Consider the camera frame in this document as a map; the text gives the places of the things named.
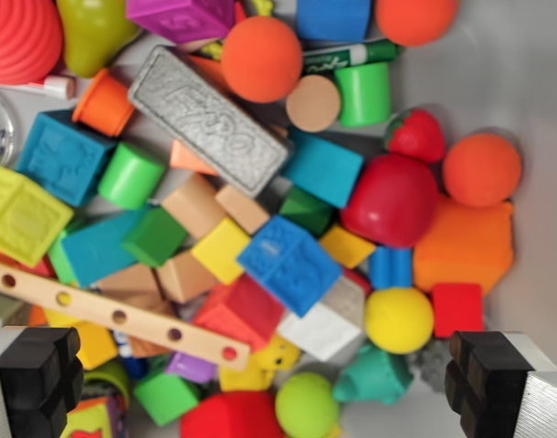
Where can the teal rubber toy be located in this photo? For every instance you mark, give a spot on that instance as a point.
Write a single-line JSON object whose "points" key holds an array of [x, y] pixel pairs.
{"points": [[374, 376]]}

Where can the teal triangular block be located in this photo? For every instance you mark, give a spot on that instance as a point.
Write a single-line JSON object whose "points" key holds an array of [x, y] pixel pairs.
{"points": [[98, 255]]}

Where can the pale yellow wooden block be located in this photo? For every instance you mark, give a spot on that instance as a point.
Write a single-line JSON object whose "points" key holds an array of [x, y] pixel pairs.
{"points": [[59, 317]]}

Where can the peach triangular block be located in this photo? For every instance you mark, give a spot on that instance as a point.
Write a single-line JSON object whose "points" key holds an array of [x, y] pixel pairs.
{"points": [[189, 159]]}

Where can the wooden bar with holes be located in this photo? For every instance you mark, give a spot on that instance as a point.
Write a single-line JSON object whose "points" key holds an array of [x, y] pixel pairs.
{"points": [[91, 303]]}

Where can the yellow wooden cube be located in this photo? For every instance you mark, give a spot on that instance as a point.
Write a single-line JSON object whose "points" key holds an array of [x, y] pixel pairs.
{"points": [[347, 246], [219, 251], [96, 347]]}

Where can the blue block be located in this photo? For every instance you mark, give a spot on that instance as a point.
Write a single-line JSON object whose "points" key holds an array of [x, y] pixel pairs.
{"points": [[333, 18]]}

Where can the red plastic strawberry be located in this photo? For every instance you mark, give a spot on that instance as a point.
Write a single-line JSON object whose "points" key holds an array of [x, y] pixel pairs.
{"points": [[417, 134]]}

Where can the brown grained wooden block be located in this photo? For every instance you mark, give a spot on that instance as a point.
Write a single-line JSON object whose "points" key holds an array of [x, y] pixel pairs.
{"points": [[146, 349]]}

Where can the plain red soft cube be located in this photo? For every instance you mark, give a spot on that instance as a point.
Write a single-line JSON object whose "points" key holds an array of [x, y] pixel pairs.
{"points": [[230, 417]]}

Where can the orange plastic cup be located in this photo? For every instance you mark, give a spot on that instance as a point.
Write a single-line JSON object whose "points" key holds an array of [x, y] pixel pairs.
{"points": [[105, 102]]}

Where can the purple plastic cup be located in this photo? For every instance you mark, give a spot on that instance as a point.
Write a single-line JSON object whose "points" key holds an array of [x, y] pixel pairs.
{"points": [[189, 367]]}

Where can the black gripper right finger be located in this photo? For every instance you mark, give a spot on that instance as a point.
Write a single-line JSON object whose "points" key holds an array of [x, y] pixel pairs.
{"points": [[488, 388]]}

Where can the red wooden block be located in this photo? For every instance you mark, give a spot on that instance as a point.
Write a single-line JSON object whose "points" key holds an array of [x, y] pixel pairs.
{"points": [[456, 310]]}

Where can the white grey block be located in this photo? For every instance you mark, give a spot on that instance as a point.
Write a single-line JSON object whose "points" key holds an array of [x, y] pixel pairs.
{"points": [[324, 328]]}

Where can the lime green foam ball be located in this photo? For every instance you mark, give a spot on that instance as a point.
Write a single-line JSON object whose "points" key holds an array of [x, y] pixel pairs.
{"points": [[306, 406]]}

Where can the yellow spotted rubber animal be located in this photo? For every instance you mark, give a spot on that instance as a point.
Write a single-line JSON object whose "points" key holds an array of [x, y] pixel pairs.
{"points": [[269, 360]]}

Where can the green Expo marker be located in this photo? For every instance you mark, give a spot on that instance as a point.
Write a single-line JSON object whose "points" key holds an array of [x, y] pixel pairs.
{"points": [[351, 55]]}

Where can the yellow foam ball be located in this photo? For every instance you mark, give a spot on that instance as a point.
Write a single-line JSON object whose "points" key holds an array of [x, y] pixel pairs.
{"points": [[398, 320]]}

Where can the green wooden cylinder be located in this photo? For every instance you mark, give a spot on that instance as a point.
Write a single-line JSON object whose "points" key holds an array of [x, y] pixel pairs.
{"points": [[130, 175], [363, 93]]}

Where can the grey plastic bin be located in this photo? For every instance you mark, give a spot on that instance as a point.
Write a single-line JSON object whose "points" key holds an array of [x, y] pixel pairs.
{"points": [[488, 68]]}

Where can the lime rubber toy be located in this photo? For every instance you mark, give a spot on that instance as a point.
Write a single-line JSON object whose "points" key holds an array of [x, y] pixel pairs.
{"points": [[212, 50], [262, 5]]}

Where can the red ribbed dome toy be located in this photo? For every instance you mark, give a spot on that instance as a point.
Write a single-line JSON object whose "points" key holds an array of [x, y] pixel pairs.
{"points": [[18, 36]]}

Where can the blue embossed soft cube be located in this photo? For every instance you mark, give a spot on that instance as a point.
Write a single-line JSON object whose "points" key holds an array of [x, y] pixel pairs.
{"points": [[287, 264]]}

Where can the red embossed soft cube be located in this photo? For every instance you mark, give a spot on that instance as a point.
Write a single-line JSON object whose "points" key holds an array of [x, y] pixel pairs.
{"points": [[237, 312]]}

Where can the blue Expo marker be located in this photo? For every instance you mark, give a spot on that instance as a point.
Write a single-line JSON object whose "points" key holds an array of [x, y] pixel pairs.
{"points": [[132, 360]]}

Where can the orange wooden block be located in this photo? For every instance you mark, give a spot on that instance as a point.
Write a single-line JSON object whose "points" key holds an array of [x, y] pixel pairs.
{"points": [[38, 315], [205, 68]]}

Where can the tan wooden block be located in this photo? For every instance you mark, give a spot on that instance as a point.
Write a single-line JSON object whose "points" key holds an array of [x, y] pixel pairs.
{"points": [[128, 280], [242, 210], [194, 205], [185, 278]]}

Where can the grey lumpy toy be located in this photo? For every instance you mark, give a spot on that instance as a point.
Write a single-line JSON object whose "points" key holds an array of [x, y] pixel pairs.
{"points": [[429, 365]]}

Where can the small yellow toy piece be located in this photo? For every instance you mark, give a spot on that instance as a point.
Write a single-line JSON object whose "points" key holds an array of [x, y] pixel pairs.
{"points": [[334, 431]]}

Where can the dark green wooden block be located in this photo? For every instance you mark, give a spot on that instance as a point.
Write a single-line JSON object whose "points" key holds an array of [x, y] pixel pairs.
{"points": [[306, 212]]}

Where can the blue wooden cylinder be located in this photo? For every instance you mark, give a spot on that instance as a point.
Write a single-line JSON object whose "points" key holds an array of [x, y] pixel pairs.
{"points": [[390, 269]]}

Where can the tan wooden cylinder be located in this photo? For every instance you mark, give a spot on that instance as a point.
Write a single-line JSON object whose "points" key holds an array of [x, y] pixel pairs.
{"points": [[312, 104]]}

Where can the green wooden cube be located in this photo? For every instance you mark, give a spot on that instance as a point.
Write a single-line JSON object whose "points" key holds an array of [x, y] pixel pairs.
{"points": [[164, 399], [155, 237]]}

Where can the grey Expo eraser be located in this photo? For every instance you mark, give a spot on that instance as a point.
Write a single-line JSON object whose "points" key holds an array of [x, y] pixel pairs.
{"points": [[210, 123]]}

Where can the lime plastic cup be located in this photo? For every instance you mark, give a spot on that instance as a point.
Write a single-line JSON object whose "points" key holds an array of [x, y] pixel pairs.
{"points": [[107, 374]]}

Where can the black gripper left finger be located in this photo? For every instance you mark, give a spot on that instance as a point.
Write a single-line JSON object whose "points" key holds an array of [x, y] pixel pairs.
{"points": [[32, 383]]}

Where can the orange soft cube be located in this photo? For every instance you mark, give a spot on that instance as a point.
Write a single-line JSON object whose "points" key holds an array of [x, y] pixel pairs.
{"points": [[463, 246]]}

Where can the purple soft cube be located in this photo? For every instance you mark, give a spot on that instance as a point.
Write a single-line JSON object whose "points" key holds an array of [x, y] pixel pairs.
{"points": [[182, 16]]}

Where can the teal embossed soft cube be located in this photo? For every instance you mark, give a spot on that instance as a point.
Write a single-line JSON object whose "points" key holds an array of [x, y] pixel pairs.
{"points": [[61, 155]]}

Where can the lime embossed soft cube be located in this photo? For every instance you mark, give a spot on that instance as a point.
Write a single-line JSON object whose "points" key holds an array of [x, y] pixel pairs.
{"points": [[20, 214]]}

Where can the green plastic pear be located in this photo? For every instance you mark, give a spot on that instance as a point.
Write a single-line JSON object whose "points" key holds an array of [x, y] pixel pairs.
{"points": [[93, 32]]}

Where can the orange foam ball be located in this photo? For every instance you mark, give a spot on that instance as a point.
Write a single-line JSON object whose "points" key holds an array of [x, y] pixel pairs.
{"points": [[415, 18], [262, 59], [481, 169]]}

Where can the red plastic apple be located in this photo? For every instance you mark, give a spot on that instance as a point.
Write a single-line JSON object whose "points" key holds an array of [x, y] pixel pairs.
{"points": [[390, 201]]}

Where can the fabric cube with red fish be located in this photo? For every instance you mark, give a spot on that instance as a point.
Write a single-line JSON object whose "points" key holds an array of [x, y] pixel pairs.
{"points": [[93, 420]]}

